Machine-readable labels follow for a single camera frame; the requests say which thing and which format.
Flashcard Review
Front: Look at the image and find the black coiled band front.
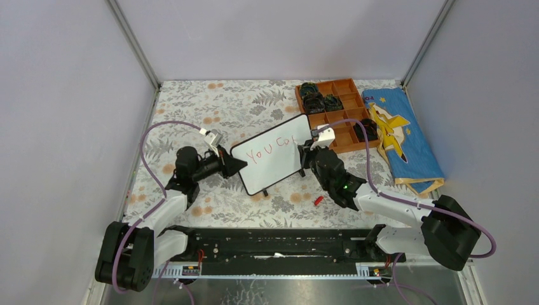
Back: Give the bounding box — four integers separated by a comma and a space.
353, 118, 378, 142

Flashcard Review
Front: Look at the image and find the aluminium frame post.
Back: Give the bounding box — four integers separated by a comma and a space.
105, 0, 161, 91
400, 0, 457, 88

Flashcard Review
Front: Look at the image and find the black coiled band back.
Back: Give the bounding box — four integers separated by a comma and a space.
299, 82, 319, 98

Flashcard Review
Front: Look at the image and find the right aluminium frame post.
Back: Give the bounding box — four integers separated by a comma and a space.
400, 0, 457, 88

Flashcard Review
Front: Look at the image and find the black coiled band middle right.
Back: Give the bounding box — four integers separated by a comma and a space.
324, 94, 343, 112

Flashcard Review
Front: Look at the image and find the black framed whiteboard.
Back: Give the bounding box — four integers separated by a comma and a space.
229, 114, 311, 196

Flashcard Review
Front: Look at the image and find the right electronics board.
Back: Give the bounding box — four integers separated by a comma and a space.
369, 266, 392, 278

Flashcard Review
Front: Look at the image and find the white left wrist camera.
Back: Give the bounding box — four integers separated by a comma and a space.
199, 128, 222, 154

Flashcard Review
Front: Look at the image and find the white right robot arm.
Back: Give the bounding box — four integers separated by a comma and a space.
297, 140, 481, 271

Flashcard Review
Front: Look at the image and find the electronics board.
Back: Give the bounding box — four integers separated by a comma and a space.
369, 266, 392, 278
181, 264, 201, 277

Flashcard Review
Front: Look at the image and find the red marker cap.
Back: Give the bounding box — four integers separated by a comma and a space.
314, 196, 324, 206

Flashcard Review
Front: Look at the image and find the orange wooden compartment tray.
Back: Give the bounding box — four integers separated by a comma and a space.
295, 78, 380, 154

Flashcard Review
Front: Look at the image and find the floral table cloth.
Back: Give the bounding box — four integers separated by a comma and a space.
123, 80, 398, 228

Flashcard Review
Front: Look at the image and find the black coiled band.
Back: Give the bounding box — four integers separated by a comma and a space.
299, 82, 319, 98
324, 94, 343, 112
353, 118, 378, 142
303, 92, 325, 115

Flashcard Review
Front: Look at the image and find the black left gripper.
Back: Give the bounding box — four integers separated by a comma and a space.
192, 145, 248, 184

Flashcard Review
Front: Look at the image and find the left aluminium frame post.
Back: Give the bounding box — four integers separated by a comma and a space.
105, 0, 161, 91

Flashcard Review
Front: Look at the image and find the left electronics board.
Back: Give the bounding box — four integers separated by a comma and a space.
181, 264, 201, 277

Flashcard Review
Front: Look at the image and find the blue cartoon cloth bag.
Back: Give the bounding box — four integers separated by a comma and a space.
362, 88, 445, 195

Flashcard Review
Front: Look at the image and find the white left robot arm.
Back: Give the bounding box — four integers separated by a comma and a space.
95, 146, 248, 293

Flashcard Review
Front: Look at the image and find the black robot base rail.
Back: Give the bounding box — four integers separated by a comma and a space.
168, 226, 406, 277

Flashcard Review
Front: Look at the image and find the black coiled band middle left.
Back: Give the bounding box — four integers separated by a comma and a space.
303, 92, 325, 115

